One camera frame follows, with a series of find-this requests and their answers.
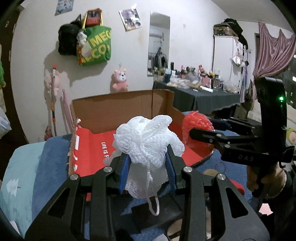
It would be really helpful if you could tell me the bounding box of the red mesh loofah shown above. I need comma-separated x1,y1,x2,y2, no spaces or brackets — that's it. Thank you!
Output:
182,111,214,148

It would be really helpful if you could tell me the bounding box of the white mesh bath loofah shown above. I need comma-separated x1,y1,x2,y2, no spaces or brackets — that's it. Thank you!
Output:
103,115,185,216

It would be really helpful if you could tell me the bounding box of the pink curtain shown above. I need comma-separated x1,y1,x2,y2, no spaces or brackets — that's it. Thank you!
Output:
253,23,295,79

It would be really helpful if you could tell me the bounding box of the white wardrobe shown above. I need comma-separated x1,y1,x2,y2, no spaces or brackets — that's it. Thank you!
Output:
212,36,244,93

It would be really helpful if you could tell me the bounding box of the blue towel blanket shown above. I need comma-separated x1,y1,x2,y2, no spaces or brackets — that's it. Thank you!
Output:
1,135,259,240

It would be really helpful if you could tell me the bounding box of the dark cloth side table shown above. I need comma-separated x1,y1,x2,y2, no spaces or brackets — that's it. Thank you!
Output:
152,81,240,114

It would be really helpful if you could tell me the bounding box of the cardboard box red interior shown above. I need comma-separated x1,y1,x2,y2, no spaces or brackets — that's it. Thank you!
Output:
67,89,216,178

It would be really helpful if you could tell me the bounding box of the orange tipped stick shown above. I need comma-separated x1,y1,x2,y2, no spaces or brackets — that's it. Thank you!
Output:
51,64,57,136

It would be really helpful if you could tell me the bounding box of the green tote bag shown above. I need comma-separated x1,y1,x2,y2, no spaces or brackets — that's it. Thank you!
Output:
77,25,111,66

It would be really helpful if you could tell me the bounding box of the red framed picture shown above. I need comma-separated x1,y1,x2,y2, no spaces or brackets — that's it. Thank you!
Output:
85,8,102,27

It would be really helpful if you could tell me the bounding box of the wall mirror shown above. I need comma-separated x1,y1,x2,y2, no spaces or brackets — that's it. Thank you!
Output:
147,11,171,77

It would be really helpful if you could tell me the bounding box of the pink plush bear keychain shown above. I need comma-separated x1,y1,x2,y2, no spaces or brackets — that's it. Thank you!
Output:
111,69,128,93

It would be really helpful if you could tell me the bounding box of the pink plush toy on wall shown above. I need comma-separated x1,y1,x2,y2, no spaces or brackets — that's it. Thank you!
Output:
44,70,60,97

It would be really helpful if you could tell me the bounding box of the photo poster on wall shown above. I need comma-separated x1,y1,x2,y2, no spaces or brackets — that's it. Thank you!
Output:
119,8,142,32

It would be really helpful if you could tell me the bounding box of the black backpack on wall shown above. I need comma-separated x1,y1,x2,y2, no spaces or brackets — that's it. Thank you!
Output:
58,14,82,56

